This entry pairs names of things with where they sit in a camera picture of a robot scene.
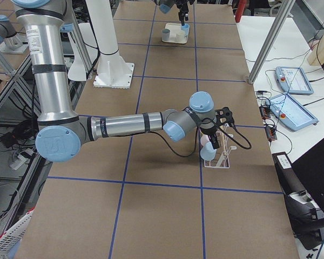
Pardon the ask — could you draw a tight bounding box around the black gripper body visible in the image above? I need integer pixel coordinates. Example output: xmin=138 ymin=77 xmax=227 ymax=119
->
xmin=200 ymin=118 xmax=217 ymax=135
xmin=176 ymin=0 xmax=193 ymax=12

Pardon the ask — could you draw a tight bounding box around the pink plastic cup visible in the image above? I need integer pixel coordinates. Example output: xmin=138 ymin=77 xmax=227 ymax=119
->
xmin=200 ymin=135 xmax=210 ymax=146

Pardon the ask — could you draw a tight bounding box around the light blue cup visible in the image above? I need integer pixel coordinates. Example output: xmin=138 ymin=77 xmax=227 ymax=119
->
xmin=200 ymin=142 xmax=217 ymax=161
xmin=180 ymin=23 xmax=190 ymax=35

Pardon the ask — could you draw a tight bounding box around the cream plastic cup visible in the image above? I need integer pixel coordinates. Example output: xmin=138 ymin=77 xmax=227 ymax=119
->
xmin=175 ymin=30 xmax=185 ymax=43

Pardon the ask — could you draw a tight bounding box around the grey plastic cup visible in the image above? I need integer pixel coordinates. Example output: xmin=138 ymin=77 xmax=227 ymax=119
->
xmin=161 ymin=28 xmax=170 ymax=42

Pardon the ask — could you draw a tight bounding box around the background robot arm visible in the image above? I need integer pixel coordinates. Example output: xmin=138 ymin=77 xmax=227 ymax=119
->
xmin=0 ymin=15 xmax=28 ymax=54

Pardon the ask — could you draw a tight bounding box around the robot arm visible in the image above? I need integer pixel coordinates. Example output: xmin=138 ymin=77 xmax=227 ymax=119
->
xmin=153 ymin=0 xmax=195 ymax=26
xmin=13 ymin=1 xmax=219 ymax=162

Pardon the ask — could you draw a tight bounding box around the white serving tray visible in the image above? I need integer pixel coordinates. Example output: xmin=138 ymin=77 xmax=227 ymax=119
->
xmin=164 ymin=23 xmax=189 ymax=44

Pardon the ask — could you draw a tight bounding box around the black orange electronics board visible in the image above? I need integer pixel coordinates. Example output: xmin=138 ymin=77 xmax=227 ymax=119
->
xmin=259 ymin=105 xmax=277 ymax=143

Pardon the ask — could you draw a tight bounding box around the near teach pendant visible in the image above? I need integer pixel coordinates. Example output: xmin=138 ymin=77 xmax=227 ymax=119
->
xmin=266 ymin=93 xmax=319 ymax=132

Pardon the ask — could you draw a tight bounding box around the teach pendant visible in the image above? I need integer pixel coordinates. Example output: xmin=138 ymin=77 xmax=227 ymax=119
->
xmin=266 ymin=93 xmax=319 ymax=132
xmin=275 ymin=66 xmax=314 ymax=96

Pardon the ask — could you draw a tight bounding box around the far teach pendant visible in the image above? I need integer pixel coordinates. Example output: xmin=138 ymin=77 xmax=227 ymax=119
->
xmin=275 ymin=66 xmax=314 ymax=96

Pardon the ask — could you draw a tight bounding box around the black laptop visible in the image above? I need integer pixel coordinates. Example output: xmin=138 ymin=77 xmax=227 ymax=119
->
xmin=272 ymin=138 xmax=324 ymax=250

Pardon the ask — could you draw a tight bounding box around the white perforated basket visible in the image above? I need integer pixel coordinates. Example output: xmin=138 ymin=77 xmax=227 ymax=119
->
xmin=0 ymin=207 xmax=35 ymax=259

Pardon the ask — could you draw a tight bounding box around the black camera cable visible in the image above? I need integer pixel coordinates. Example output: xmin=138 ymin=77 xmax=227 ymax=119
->
xmin=156 ymin=118 xmax=252 ymax=158

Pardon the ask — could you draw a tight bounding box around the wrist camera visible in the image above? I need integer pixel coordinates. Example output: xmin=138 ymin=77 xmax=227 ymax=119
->
xmin=215 ymin=107 xmax=234 ymax=127

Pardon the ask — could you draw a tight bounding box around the white wire cup rack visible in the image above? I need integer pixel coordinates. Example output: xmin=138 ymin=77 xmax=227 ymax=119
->
xmin=202 ymin=124 xmax=237 ymax=169

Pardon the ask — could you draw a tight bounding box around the white camera stand pillar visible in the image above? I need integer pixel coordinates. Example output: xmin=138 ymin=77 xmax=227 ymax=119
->
xmin=67 ymin=0 xmax=135 ymax=90

